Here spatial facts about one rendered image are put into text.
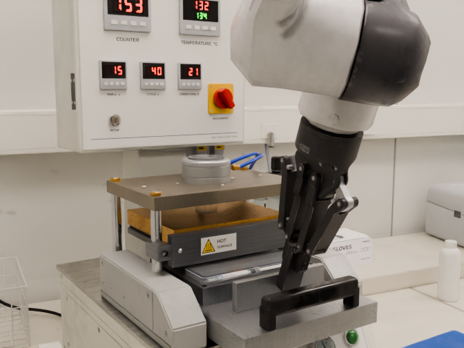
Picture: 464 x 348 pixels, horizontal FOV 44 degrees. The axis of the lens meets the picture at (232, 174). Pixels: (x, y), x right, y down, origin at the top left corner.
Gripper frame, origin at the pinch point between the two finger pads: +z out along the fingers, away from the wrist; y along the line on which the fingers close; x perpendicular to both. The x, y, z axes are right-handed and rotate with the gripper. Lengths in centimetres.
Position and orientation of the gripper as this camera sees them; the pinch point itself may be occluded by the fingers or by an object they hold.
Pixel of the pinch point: (293, 265)
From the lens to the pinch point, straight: 77.2
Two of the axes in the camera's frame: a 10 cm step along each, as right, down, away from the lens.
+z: -1.8, 8.9, 4.3
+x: 8.5, -0.8, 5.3
